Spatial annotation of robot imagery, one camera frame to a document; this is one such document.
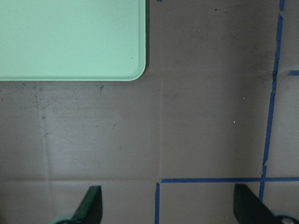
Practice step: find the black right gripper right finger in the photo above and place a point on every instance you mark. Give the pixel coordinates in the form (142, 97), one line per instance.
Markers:
(248, 209)

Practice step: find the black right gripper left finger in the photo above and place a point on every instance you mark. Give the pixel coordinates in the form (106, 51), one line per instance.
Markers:
(89, 210)

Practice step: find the mint green tray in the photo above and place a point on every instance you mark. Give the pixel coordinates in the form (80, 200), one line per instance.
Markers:
(72, 40)

